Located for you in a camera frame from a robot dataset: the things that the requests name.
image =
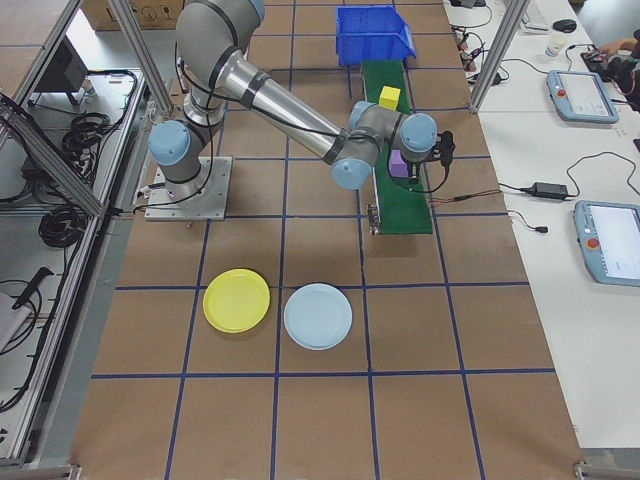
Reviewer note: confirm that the purple block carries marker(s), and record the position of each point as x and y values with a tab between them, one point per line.
397	167

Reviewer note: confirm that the yellow block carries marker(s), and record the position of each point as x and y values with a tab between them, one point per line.
389	100

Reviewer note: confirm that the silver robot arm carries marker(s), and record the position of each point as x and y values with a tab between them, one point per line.
280	107

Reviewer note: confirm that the background person forearm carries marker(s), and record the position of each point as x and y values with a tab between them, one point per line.
631	45

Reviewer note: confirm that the light blue plate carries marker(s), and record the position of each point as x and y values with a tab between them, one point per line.
317	317

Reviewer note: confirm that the yellow plate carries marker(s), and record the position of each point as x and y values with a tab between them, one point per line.
235	300

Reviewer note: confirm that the background person hand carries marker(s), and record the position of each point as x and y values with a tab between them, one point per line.
611	49

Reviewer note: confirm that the green conveyor belt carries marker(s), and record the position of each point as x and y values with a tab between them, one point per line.
405	215

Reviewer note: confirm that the black power adapter brick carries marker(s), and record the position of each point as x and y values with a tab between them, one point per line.
492	79
550	190

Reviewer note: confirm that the blue plastic bin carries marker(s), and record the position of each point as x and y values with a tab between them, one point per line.
375	47

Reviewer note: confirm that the light blue teach pendant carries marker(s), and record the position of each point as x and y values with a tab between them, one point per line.
582	97
615	245

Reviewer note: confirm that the white paper cup blue print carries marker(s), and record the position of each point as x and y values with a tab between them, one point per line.
555	46

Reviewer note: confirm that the white desk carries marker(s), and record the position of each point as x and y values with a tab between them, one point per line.
550	325

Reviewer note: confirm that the white keyboard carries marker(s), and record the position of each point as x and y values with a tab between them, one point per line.
535	15

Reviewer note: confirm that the black computer mouse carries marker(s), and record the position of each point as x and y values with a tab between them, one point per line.
565	25

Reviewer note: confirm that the red black electronics board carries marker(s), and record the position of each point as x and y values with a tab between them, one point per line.
594	56

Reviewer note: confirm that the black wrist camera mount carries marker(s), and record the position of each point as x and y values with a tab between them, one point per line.
445	147

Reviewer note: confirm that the aluminium profile post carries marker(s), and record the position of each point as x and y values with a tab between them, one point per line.
496	55

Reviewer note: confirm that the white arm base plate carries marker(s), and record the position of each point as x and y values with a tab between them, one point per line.
215	200

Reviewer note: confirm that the aluminium corner bracket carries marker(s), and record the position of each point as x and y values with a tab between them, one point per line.
600	467
50	472

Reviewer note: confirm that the metal bar frame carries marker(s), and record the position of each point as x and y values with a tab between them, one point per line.
50	160

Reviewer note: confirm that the black box in frame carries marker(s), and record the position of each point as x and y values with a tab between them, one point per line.
57	70

